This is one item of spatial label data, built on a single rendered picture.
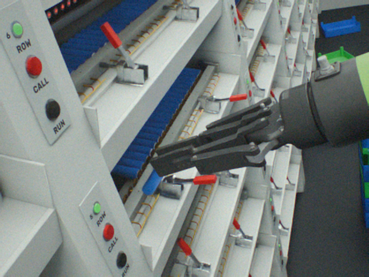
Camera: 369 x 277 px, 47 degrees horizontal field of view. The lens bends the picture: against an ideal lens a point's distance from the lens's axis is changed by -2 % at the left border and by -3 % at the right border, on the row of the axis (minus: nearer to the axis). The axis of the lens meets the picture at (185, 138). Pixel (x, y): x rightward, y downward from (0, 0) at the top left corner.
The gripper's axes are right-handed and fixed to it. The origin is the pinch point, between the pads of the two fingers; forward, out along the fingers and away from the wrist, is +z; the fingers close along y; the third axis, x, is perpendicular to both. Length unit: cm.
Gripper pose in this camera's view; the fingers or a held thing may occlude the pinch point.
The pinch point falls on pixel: (178, 156)
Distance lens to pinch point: 60.2
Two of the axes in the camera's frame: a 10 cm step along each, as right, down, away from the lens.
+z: -8.3, 2.8, 4.8
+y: -2.8, 5.5, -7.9
